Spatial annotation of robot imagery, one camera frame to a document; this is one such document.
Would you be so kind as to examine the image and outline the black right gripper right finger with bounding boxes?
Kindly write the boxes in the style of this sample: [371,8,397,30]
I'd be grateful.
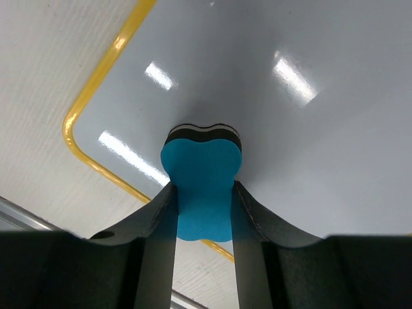
[231,182,411,308]

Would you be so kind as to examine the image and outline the aluminium front rail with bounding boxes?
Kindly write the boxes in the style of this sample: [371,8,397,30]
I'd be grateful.
[1,197,206,308]

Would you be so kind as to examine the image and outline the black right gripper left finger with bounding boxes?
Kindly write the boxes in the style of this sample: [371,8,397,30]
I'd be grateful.
[1,184,178,308]

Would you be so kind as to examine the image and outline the yellow framed small whiteboard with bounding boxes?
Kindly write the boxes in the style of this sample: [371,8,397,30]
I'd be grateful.
[62,0,412,263]

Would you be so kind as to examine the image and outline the blue whiteboard eraser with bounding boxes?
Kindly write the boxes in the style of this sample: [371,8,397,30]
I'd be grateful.
[160,124,242,242]

